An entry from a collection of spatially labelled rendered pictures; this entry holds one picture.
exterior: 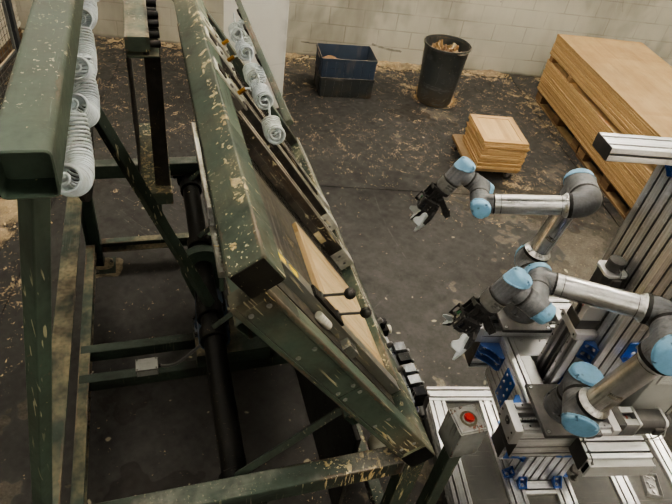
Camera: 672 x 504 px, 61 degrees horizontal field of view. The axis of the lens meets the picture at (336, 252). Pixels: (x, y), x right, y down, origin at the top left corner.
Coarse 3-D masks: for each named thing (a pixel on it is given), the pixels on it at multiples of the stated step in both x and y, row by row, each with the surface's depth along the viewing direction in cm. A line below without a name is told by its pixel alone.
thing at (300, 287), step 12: (288, 264) 167; (288, 276) 167; (300, 276) 173; (300, 288) 171; (312, 300) 176; (324, 312) 182; (336, 324) 188; (336, 336) 192; (348, 336) 194; (360, 348) 200; (360, 360) 205; (372, 360) 207; (372, 372) 213; (384, 372) 216; (384, 384) 221; (396, 384) 226
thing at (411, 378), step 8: (384, 320) 269; (384, 328) 271; (400, 344) 263; (392, 352) 262; (400, 352) 262; (400, 360) 256; (408, 360) 257; (408, 368) 253; (408, 376) 249; (416, 376) 250; (408, 384) 249; (416, 384) 248; (416, 392) 244; (424, 392) 244; (416, 400) 245
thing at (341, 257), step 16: (224, 80) 195; (256, 80) 203; (240, 96) 206; (240, 112) 211; (256, 144) 218; (256, 160) 222; (272, 160) 224; (272, 176) 229; (288, 176) 234; (288, 192) 237; (304, 208) 245; (320, 224) 254; (336, 240) 264; (336, 256) 270
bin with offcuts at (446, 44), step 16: (432, 48) 585; (448, 48) 606; (464, 48) 614; (432, 64) 596; (448, 64) 591; (464, 64) 604; (432, 80) 607; (448, 80) 605; (432, 96) 618; (448, 96) 621
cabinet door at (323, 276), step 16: (304, 240) 222; (304, 256) 212; (320, 256) 235; (320, 272) 219; (336, 272) 250; (320, 288) 201; (336, 288) 232; (336, 304) 214; (352, 304) 246; (352, 320) 226; (368, 336) 240
